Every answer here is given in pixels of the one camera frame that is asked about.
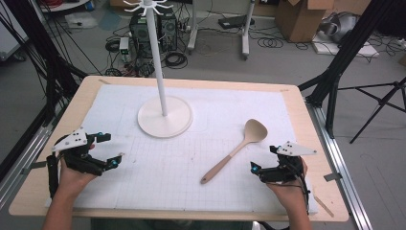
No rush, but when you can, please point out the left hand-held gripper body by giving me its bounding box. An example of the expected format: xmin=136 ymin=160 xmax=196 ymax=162
xmin=52 ymin=126 xmax=105 ymax=176

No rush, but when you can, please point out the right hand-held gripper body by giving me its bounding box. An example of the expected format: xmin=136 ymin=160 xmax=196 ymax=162
xmin=269 ymin=140 xmax=318 ymax=184

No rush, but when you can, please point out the wooden spoon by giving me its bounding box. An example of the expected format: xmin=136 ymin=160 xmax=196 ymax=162
xmin=199 ymin=118 xmax=269 ymax=185

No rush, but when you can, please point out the white hook rack stand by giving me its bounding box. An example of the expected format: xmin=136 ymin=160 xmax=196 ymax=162
xmin=123 ymin=0 xmax=194 ymax=139

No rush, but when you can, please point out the person's right hand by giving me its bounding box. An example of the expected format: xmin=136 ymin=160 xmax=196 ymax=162
xmin=265 ymin=157 xmax=309 ymax=210

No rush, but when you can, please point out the person's left hand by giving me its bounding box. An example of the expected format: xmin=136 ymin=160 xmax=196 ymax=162
xmin=57 ymin=144 xmax=98 ymax=196

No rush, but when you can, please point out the white grid mat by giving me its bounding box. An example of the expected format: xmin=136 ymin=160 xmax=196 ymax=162
xmin=44 ymin=83 xmax=320 ymax=215

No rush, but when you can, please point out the metal table clip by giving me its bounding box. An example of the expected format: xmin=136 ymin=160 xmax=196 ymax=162
xmin=323 ymin=172 xmax=343 ymax=183
xmin=21 ymin=160 xmax=48 ymax=175

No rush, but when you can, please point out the thin wooden strip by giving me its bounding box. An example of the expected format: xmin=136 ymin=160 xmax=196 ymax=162
xmin=313 ymin=195 xmax=335 ymax=219

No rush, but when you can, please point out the black metal truss stand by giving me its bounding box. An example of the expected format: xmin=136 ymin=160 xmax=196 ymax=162
xmin=0 ymin=0 xmax=89 ymax=127
xmin=298 ymin=0 xmax=406 ymax=139

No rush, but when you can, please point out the small white box device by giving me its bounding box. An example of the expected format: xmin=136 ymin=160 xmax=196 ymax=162
xmin=119 ymin=36 xmax=130 ymax=56

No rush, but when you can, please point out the black tripod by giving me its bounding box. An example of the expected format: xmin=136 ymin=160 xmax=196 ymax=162
xmin=337 ymin=76 xmax=406 ymax=145

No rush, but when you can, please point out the black computer tower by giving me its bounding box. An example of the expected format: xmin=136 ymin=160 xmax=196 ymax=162
xmin=156 ymin=8 xmax=178 ymax=54
xmin=128 ymin=13 xmax=151 ymax=59

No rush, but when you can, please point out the white foam board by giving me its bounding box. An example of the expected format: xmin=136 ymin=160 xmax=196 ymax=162
xmin=311 ymin=33 xmax=380 ymax=58

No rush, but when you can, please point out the cardboard box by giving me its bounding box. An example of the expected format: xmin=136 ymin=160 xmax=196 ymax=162
xmin=275 ymin=0 xmax=337 ymax=44

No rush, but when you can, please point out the grey appliance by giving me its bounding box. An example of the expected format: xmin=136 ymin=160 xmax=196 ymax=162
xmin=318 ymin=11 xmax=360 ymax=44

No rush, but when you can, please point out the flat black device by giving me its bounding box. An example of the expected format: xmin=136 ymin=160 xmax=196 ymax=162
xmin=217 ymin=14 xmax=256 ymax=31

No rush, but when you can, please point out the white round table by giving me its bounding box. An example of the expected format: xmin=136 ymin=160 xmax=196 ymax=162
xmin=39 ymin=0 xmax=94 ymax=13

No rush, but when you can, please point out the black wrist strap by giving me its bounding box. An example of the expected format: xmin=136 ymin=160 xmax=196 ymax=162
xmin=46 ymin=153 xmax=60 ymax=199

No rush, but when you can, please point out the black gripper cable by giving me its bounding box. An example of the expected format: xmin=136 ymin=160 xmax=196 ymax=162
xmin=281 ymin=156 xmax=311 ymax=216

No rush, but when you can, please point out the aluminium rail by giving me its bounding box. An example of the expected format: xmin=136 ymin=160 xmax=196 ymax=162
xmin=0 ymin=123 xmax=56 ymax=210
xmin=305 ymin=101 xmax=373 ymax=230

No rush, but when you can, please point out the coiled black cable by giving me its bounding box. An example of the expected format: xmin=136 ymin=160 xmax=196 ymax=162
xmin=257 ymin=36 xmax=284 ymax=50
xmin=164 ymin=51 xmax=189 ymax=70

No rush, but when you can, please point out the white stand frame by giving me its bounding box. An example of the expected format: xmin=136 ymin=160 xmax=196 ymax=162
xmin=187 ymin=0 xmax=257 ymax=60

